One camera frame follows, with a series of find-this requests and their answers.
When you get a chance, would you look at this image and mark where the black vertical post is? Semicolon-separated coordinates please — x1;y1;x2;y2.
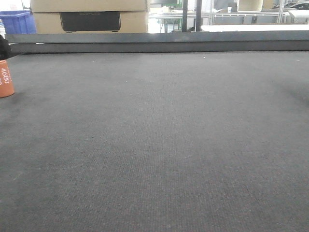
196;0;202;32
182;0;188;32

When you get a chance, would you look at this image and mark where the blue plastic crate background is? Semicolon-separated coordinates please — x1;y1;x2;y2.
0;10;37;34

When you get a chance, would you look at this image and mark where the cardboard box with black print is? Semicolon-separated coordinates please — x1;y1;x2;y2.
30;0;150;34

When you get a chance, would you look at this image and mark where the black vertical post right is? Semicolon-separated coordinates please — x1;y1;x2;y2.
196;0;202;32

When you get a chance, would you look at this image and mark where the dark grey table edge rail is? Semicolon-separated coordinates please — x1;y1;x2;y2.
5;30;309;54

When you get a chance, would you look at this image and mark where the black vertical post left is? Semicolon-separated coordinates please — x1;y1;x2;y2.
182;0;188;32

